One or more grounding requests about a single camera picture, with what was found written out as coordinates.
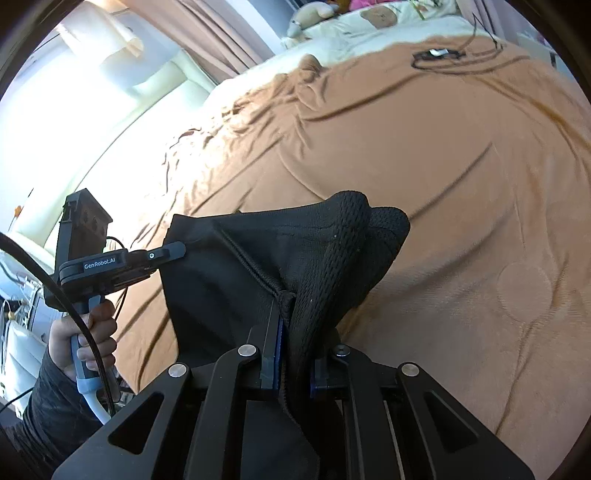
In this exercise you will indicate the pink curtain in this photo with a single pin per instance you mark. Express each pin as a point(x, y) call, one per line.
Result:
point(221, 32)
point(494, 14)

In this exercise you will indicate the pink plush cloth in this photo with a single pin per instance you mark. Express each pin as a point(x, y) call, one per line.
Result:
point(364, 3)

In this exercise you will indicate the brown blanket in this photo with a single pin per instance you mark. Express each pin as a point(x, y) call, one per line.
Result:
point(415, 161)

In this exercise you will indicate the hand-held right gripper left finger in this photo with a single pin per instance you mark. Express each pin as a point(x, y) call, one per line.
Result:
point(272, 360)

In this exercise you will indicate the person's left hand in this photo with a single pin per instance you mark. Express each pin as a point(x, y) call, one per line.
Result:
point(104, 332)

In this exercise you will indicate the dark brown plush toy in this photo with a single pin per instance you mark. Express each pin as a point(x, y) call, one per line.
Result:
point(337, 4)

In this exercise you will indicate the black device with white label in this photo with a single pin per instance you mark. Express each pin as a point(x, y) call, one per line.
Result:
point(422, 57)

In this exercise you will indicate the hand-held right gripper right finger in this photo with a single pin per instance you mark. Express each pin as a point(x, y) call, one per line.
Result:
point(317, 383)

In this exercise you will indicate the person's left forearm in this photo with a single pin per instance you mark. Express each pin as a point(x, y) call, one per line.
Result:
point(46, 415)

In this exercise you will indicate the beige plush toy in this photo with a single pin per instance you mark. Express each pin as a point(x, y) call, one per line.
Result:
point(307, 18)

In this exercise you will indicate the bear print pillow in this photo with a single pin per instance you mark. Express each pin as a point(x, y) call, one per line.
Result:
point(415, 18)

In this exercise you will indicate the cream padded headboard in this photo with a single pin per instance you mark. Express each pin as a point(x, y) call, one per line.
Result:
point(175, 78)

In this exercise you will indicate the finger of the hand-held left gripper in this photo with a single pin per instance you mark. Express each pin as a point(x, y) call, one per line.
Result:
point(166, 253)

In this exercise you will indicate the black mesh shorts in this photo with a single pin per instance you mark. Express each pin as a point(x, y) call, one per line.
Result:
point(221, 277)

